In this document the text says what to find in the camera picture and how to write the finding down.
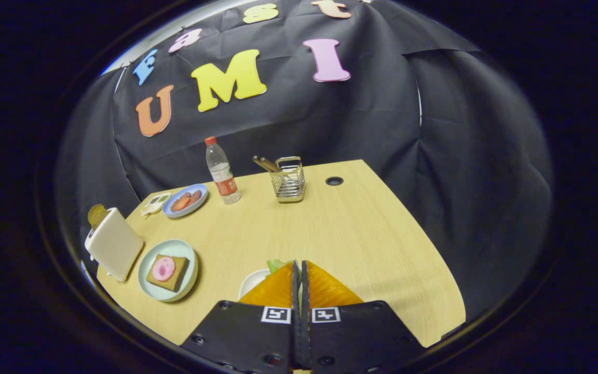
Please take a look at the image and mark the white sectioned condiment dish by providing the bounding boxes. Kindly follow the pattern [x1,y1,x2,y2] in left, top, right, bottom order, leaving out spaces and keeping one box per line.
[140,193,172,217]

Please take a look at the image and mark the green lettuce leaf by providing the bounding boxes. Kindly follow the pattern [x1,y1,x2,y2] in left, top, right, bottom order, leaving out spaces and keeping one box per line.
[267,259,300,275]

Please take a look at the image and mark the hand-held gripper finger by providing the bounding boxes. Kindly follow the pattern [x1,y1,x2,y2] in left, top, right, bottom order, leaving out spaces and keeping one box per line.
[302,260,427,374]
[181,261,302,374]

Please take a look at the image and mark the small white plate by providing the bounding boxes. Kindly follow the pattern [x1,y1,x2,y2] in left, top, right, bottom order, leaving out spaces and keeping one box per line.
[238,269,274,300]

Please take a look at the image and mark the black backdrop cloth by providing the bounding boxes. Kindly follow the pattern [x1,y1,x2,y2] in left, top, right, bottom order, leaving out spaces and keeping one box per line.
[55,0,554,333]

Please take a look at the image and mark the white toaster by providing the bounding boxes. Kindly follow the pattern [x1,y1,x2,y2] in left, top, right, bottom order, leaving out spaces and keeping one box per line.
[85,207,145,283]

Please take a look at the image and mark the light green plate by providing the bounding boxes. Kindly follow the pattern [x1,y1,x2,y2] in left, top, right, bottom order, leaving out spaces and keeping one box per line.
[138,239,199,303]

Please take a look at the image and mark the blue plate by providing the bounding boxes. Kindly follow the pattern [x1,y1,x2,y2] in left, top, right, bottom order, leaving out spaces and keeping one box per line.
[162,184,209,219]

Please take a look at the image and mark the clear plastic bottle red cap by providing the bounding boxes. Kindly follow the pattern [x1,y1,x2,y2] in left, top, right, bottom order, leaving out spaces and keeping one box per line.
[205,136,241,205]

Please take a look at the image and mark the brown bread slice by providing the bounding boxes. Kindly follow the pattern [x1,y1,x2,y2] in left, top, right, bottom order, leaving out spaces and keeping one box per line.
[146,254,190,292]
[88,204,109,231]

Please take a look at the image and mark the metal wire utensil holder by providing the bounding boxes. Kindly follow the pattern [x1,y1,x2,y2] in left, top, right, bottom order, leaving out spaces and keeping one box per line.
[269,156,306,203]

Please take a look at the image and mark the pink ham slice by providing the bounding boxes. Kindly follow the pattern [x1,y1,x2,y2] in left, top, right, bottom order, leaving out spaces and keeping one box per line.
[152,257,176,283]

